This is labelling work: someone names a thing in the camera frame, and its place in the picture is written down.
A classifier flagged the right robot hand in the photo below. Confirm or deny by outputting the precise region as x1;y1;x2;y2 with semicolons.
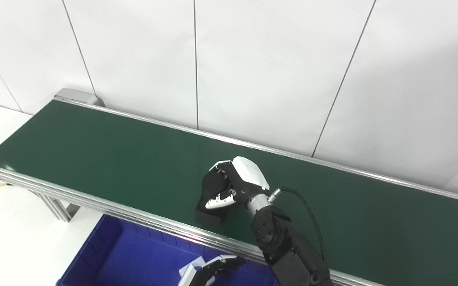
201;156;272;211

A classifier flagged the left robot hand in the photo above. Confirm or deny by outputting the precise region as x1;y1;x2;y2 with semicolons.
178;255;248;286

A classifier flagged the black cylinder block part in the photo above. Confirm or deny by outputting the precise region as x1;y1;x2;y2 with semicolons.
195;171;234;224

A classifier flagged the blue bin with white parts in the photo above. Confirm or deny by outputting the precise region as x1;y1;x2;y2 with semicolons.
56;214;282;286

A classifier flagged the aluminium conveyor leg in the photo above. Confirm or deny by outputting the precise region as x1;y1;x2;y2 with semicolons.
25;190;81;222

